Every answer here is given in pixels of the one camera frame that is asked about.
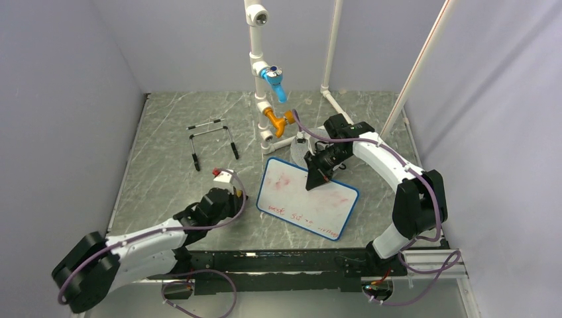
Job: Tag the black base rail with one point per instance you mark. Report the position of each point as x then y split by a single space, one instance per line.
340 269

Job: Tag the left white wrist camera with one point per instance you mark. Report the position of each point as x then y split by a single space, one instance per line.
222 177

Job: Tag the blue plastic tap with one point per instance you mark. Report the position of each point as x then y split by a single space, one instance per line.
273 76

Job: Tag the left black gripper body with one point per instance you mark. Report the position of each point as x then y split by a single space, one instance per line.
229 211

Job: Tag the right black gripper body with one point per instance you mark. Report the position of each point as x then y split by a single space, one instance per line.
325 161

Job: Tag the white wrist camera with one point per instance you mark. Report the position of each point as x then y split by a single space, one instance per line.
222 177
301 137

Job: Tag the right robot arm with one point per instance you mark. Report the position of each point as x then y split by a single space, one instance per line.
420 206

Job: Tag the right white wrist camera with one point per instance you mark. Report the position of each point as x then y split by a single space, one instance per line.
301 137

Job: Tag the orange plastic tap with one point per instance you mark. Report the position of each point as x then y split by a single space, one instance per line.
279 123

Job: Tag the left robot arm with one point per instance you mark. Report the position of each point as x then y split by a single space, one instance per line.
98 265

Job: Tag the black wire whiteboard stand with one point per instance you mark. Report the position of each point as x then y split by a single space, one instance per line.
204 135

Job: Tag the blue framed whiteboard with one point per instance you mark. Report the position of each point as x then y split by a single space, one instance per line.
323 211

